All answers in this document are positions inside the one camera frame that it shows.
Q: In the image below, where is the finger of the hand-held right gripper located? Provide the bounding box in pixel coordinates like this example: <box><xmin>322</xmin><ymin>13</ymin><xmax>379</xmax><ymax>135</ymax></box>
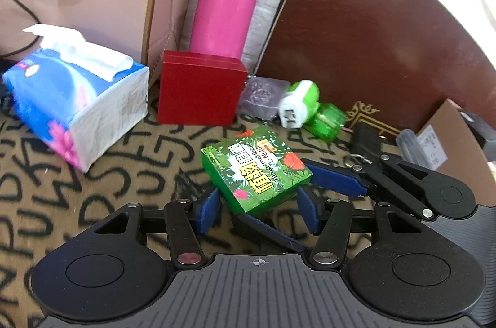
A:
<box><xmin>232</xmin><ymin>214</ymin><xmax>314</xmax><ymax>255</ymax></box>
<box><xmin>301</xmin><ymin>153</ymin><xmax>442</xmax><ymax>220</ymax></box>

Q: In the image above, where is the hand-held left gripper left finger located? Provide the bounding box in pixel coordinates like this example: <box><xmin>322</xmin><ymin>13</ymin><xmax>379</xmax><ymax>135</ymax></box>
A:
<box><xmin>95</xmin><ymin>188</ymin><xmax>221</xmax><ymax>270</ymax></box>

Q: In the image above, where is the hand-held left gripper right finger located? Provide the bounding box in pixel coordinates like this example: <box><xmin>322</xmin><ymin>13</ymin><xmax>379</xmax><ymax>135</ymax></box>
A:
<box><xmin>296</xmin><ymin>190</ymin><xmax>423</xmax><ymax>270</ymax></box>

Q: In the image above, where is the brown cardboard box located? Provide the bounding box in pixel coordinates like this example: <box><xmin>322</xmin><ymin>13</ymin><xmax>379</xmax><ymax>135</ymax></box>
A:
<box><xmin>416</xmin><ymin>98</ymin><xmax>496</xmax><ymax>189</ymax></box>

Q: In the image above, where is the green leaf-printed box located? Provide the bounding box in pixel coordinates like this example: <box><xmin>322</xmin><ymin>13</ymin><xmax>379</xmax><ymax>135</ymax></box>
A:
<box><xmin>201</xmin><ymin>126</ymin><xmax>314</xmax><ymax>215</ymax></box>

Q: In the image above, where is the green plug-in mosquito repeller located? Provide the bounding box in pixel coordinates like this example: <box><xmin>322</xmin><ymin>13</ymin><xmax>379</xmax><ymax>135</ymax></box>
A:
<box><xmin>278</xmin><ymin>79</ymin><xmax>347</xmax><ymax>143</ymax></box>

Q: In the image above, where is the red box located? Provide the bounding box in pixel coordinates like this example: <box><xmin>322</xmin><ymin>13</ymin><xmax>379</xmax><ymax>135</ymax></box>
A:
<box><xmin>157</xmin><ymin>50</ymin><xmax>249</xmax><ymax>126</ymax></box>

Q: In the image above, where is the black key pouch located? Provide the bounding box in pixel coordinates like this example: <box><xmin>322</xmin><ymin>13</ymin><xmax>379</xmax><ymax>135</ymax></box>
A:
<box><xmin>351</xmin><ymin>122</ymin><xmax>382</xmax><ymax>158</ymax></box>

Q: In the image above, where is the clear plastic case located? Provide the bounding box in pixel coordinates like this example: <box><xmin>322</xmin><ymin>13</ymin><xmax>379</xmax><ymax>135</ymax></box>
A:
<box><xmin>397</xmin><ymin>127</ymin><xmax>427</xmax><ymax>168</ymax></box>

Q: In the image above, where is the bagged steel wool scrubber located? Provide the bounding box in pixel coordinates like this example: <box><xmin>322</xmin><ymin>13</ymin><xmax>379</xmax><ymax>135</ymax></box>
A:
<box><xmin>237</xmin><ymin>76</ymin><xmax>291</xmax><ymax>121</ymax></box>

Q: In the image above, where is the dark brown wooden board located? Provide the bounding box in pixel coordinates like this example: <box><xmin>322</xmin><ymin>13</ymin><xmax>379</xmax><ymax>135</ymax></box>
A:
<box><xmin>254</xmin><ymin>0</ymin><xmax>496</xmax><ymax>143</ymax></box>

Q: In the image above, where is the blue tissue pack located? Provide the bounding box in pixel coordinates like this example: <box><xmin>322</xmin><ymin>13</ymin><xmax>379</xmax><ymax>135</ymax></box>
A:
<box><xmin>2</xmin><ymin>24</ymin><xmax>151</xmax><ymax>174</ymax></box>

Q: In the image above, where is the pink paper shopping bag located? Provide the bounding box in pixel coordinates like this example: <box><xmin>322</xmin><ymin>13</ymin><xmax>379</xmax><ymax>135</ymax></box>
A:
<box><xmin>0</xmin><ymin>0</ymin><xmax>215</xmax><ymax>84</ymax></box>

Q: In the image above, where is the thin black cable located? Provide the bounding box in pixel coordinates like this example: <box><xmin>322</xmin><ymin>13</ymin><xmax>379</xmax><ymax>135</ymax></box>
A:
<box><xmin>0</xmin><ymin>0</ymin><xmax>41</xmax><ymax>59</ymax></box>

